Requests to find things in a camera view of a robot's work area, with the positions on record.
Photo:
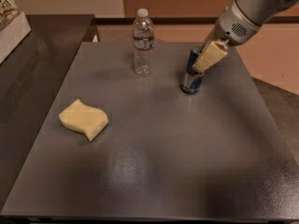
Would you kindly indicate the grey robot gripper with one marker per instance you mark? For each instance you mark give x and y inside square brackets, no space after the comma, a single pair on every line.
[233,26]

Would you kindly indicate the blue silver redbull can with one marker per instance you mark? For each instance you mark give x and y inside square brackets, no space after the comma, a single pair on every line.
[192,80]

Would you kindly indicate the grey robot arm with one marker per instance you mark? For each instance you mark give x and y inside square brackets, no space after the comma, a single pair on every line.
[261,11]

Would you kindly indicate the clear plastic water bottle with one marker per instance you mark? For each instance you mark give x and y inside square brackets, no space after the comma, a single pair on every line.
[144,42]

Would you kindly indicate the yellow wavy sponge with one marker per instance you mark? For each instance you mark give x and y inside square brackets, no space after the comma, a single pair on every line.
[84,119]

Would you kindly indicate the dark brown side table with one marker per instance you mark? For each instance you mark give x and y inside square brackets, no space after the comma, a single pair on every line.
[30,78]

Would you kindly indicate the white box with snacks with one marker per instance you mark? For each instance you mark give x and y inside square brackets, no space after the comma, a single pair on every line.
[14,27]

